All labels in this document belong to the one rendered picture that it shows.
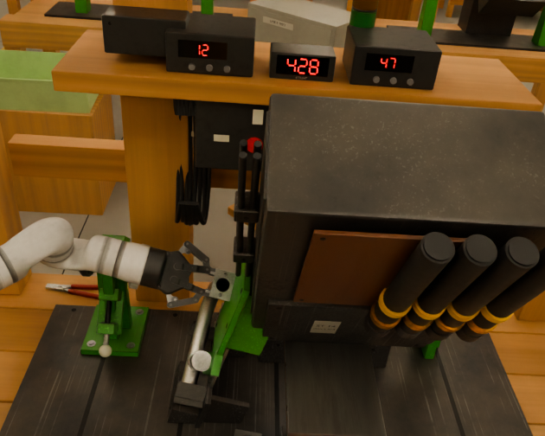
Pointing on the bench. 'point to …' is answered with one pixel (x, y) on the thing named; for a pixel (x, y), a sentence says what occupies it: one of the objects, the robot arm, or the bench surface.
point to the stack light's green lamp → (362, 19)
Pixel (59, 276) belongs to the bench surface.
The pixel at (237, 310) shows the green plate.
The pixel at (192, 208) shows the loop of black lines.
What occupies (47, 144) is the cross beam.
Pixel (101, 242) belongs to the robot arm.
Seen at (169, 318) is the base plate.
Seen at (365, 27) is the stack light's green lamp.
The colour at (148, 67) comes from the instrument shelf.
